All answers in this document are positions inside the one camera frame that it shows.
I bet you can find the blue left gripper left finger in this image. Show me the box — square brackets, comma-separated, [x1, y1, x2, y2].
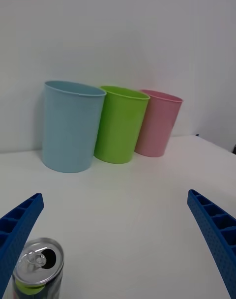
[0, 192, 45, 295]

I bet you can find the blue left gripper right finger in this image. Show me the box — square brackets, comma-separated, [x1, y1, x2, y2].
[187, 189, 236, 299]

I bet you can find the black and green drink can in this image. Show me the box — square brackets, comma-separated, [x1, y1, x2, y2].
[11, 237, 65, 299]

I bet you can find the pale blue plastic bin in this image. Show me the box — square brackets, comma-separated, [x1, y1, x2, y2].
[41, 80, 107, 174]

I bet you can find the pink plastic bin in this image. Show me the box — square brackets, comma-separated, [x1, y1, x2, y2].
[134, 89, 184, 158]

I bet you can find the green plastic bin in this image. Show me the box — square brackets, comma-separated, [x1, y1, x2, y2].
[93, 85, 151, 165]

